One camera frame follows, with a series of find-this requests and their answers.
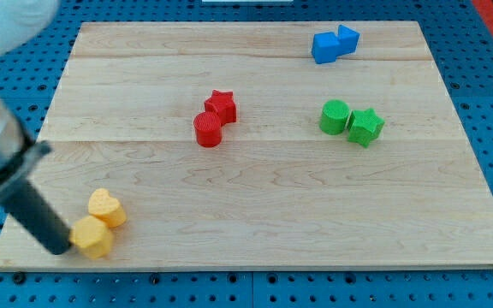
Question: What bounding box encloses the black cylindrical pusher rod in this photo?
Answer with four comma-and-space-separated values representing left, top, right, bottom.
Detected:
3, 181, 71, 255

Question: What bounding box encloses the red star block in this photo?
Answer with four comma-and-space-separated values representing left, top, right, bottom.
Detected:
204, 90, 237, 126

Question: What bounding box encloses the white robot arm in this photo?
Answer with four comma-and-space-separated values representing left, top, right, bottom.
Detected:
0, 0, 70, 255

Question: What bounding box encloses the green star block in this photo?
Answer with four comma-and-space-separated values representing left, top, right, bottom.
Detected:
347, 108, 385, 148

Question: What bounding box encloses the yellow hexagon block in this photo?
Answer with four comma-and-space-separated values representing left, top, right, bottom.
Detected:
69, 216, 114, 259

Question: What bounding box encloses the yellow heart block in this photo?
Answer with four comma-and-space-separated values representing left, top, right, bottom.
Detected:
87, 188, 128, 228

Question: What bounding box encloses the red cylinder block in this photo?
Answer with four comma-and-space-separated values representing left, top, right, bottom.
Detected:
193, 111, 222, 147

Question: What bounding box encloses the wooden board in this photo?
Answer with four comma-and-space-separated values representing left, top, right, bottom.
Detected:
0, 21, 493, 272

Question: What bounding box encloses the green cylinder block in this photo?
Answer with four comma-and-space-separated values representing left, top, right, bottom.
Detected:
319, 99, 350, 135

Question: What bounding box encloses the blue cube block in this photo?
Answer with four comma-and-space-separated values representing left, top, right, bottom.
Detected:
311, 32, 340, 64

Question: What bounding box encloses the blue triangular block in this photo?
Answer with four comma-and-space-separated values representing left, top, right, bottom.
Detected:
337, 25, 360, 56

